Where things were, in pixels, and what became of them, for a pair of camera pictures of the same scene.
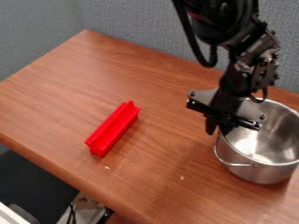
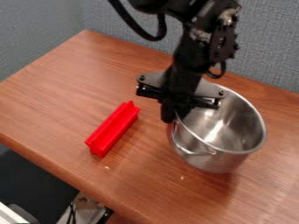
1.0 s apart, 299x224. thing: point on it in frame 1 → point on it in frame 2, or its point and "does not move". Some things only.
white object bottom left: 10,216 does not move
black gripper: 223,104 → 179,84
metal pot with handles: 261,155 → 213,139
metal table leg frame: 86,211 does not move
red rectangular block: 105,138 does not move
